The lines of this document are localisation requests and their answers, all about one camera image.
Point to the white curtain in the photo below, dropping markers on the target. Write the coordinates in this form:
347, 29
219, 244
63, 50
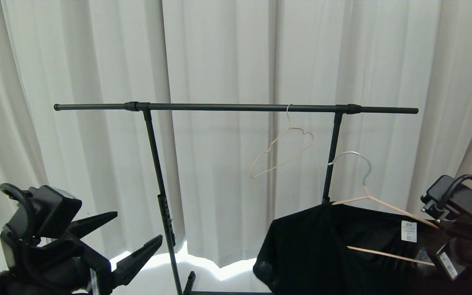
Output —
219, 49

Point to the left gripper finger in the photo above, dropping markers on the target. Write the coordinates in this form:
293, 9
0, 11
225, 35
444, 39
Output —
135, 262
90, 225

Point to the black garment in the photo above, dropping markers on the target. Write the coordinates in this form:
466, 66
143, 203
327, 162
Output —
322, 254

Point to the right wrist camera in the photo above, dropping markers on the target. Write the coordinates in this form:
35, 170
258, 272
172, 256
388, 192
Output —
461, 200

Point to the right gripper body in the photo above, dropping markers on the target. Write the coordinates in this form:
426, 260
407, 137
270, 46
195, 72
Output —
463, 250

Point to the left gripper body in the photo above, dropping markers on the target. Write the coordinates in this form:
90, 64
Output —
68, 266

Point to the pink clothes hanger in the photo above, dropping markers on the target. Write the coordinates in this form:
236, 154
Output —
368, 196
288, 116

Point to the black clothes rack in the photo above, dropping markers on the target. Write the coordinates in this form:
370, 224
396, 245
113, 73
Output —
240, 107

